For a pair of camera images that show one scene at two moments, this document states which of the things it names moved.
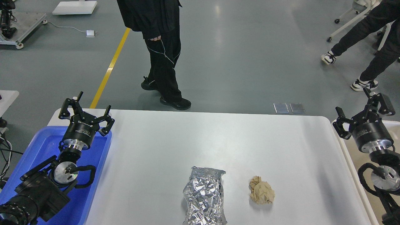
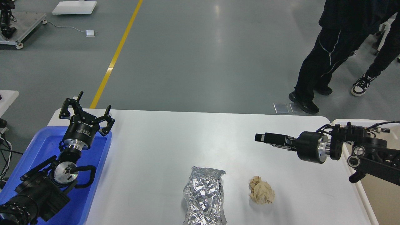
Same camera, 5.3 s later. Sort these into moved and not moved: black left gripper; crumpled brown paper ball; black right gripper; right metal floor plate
Moved: black right gripper
Not moved: crumpled brown paper ball; black left gripper; right metal floor plate
